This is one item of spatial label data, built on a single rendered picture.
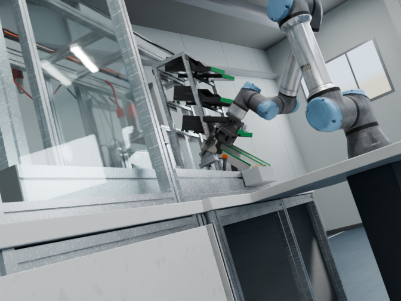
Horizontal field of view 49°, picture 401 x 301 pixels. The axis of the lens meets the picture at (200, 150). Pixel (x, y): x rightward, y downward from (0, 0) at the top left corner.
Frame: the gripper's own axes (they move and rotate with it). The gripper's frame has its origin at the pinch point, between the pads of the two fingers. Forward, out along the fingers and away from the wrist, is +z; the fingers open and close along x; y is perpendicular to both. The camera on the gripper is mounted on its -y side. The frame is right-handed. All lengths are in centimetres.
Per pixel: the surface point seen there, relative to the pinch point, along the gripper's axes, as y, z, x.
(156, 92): -98, 6, 106
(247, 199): 37, -5, -46
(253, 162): 11.6, -4.3, 32.8
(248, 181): 27.4, -4.9, -18.9
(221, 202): 37, -5, -68
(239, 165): 9.8, -1.2, 20.7
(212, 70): -27.8, -30.6, 21.0
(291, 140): -153, 16, 832
